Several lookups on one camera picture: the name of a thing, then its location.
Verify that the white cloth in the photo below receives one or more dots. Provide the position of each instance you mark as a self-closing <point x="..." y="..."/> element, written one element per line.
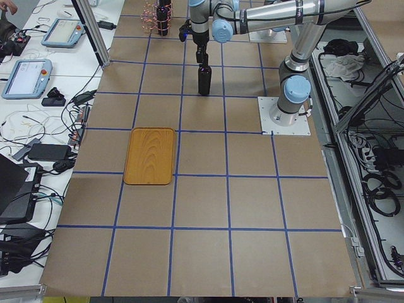
<point x="345" y="67"/>

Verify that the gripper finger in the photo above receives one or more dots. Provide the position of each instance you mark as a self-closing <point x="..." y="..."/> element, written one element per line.
<point x="205" y="60"/>
<point x="200" y="54"/>

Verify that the black power adapter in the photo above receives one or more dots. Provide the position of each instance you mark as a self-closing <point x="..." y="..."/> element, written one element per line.
<point x="106" y="25"/>

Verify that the copper wire bottle basket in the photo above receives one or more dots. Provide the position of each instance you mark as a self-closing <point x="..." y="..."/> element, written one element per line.
<point x="148" y="17"/>

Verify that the teach pendant far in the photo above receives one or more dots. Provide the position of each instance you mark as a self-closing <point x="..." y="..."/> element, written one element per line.
<point x="63" y="33"/>

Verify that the aluminium frame post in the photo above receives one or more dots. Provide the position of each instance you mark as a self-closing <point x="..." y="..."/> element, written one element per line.
<point x="87" y="18"/>

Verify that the teach pendant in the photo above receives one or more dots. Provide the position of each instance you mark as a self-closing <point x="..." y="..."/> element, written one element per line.
<point x="63" y="33"/>
<point x="28" y="79"/>

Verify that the wooden tray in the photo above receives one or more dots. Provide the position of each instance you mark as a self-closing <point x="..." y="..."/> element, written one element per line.
<point x="150" y="156"/>

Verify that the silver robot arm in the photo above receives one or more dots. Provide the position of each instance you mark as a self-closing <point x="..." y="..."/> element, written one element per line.
<point x="221" y="20"/>

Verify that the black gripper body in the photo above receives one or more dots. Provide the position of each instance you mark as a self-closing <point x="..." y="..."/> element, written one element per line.
<point x="201" y="38"/>

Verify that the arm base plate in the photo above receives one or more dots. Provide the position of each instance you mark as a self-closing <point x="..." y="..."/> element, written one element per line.
<point x="275" y="122"/>
<point x="268" y="36"/>

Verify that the black laptop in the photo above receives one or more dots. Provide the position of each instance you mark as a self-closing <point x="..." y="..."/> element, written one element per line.
<point x="19" y="183"/>

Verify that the teach pendant near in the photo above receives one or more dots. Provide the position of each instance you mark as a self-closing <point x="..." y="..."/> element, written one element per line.
<point x="28" y="79"/>

